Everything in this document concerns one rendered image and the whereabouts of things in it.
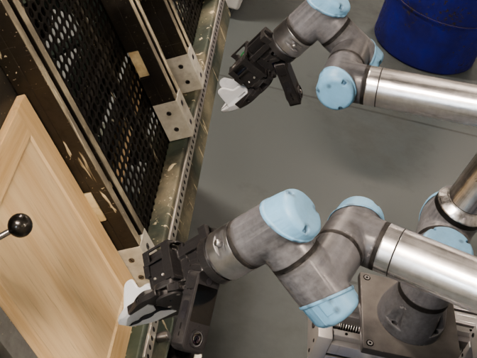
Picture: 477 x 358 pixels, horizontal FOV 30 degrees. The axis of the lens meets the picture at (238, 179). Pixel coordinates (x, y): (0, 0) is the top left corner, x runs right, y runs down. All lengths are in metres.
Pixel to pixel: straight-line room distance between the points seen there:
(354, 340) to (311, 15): 0.72
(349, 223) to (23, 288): 0.63
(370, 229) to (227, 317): 2.00
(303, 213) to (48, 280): 0.67
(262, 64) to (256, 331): 1.59
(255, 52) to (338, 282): 0.74
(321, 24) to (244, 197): 2.04
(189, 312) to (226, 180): 2.55
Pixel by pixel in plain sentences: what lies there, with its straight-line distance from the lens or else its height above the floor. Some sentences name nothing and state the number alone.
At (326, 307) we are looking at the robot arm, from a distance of 1.21.
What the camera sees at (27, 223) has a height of 1.45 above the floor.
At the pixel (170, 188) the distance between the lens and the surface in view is 2.32.
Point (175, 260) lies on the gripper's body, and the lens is 1.29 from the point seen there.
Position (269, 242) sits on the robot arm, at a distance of 1.18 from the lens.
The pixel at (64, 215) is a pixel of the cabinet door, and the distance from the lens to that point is 1.81.
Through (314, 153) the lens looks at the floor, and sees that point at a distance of 4.08.
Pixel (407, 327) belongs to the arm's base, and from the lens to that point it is 1.95.
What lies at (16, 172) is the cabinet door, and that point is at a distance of 1.68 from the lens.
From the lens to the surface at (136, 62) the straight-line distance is 2.36.
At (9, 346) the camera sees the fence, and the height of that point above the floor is 1.22.
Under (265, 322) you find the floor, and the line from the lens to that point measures 3.29.
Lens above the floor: 2.44
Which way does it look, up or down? 40 degrees down
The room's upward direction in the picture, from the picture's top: 17 degrees clockwise
